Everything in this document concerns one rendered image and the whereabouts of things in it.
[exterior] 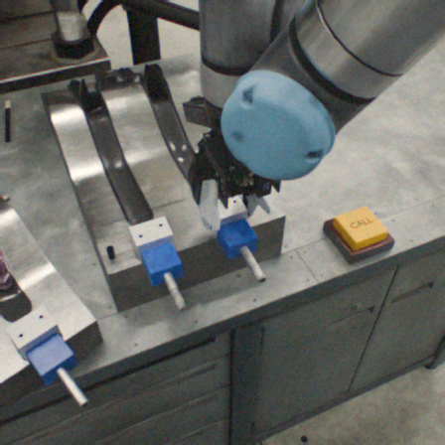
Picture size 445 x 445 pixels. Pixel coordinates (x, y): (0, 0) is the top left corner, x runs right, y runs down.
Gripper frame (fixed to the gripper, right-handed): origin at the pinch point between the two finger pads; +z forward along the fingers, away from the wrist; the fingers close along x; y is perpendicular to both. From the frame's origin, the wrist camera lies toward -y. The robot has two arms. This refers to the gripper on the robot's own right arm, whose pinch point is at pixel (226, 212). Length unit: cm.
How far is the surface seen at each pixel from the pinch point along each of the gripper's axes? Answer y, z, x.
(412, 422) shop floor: 14, 91, 50
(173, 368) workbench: 2.8, 31.1, -11.2
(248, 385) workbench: 4.1, 47.8, 3.3
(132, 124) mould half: -24.5, 0.1, -5.9
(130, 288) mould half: 2.1, 6.5, -15.2
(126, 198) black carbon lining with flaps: -11.4, 3.1, -11.3
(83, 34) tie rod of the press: -74, 8, -4
